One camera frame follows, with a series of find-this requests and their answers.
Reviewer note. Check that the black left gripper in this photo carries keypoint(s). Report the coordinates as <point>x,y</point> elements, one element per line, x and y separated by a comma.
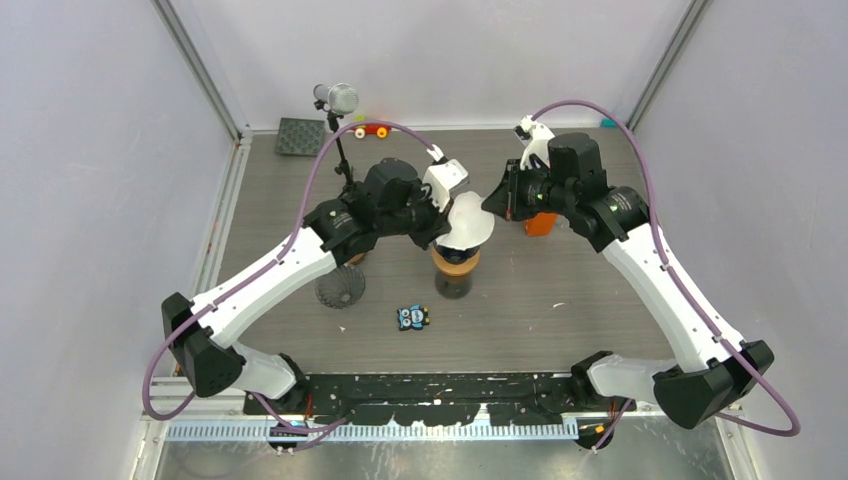
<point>438,225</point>

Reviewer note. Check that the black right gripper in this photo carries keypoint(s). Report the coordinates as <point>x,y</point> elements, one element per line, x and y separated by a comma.
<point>505,200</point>

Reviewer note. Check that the white paper coffee filter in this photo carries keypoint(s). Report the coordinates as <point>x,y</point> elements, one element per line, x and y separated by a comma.
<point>470,225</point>

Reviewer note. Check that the blue glass dripper cone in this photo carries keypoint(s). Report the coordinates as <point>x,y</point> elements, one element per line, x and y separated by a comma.
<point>456,256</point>

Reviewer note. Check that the smoky glass carafe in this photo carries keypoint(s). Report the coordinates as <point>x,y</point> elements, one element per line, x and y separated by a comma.
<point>453,287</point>

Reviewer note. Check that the grey glass dripper cone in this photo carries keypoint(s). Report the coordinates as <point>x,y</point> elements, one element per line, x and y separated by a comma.
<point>341,288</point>

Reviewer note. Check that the silver microphone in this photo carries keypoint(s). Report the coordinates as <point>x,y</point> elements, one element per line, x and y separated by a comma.
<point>337,101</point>

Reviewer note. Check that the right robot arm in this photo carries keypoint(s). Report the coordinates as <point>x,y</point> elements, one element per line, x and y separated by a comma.
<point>706,373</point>

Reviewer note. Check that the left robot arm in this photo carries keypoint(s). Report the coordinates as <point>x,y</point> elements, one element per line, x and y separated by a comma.
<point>203,333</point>

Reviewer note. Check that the orange coffee filter box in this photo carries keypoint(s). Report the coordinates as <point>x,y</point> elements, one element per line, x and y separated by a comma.
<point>541,224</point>

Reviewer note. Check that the colourful toy car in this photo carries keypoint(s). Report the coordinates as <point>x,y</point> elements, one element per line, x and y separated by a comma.
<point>379,130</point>

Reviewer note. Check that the blue owl figure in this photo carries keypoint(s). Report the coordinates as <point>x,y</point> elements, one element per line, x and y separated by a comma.
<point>415,317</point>

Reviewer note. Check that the dark perforated square tray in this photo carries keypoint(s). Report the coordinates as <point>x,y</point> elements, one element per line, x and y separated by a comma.
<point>299,137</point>

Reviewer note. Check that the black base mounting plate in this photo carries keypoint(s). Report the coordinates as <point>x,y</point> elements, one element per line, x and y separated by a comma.
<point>435,399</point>

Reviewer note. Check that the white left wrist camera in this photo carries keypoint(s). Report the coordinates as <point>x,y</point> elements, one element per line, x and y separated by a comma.
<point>444,176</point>

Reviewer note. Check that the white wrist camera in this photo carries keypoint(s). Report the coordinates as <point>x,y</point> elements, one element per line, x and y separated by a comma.
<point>534,136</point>
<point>444,176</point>

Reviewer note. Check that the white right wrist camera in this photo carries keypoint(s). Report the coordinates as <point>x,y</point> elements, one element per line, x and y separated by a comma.
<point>534,136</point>

